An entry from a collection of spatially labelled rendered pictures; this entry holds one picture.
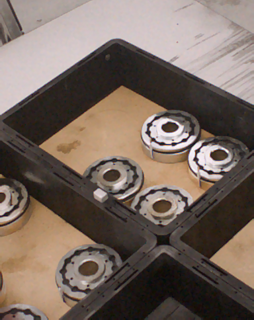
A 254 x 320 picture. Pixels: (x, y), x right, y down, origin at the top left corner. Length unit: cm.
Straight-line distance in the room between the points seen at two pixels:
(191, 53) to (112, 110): 38
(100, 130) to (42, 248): 28
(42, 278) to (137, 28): 83
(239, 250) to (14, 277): 34
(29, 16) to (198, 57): 159
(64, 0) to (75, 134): 194
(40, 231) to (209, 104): 36
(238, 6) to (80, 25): 134
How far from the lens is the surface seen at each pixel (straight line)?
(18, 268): 127
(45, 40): 193
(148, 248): 113
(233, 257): 123
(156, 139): 137
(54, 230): 131
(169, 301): 119
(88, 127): 147
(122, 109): 149
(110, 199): 119
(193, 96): 140
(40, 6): 336
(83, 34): 192
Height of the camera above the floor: 180
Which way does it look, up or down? 44 degrees down
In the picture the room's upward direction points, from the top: 9 degrees counter-clockwise
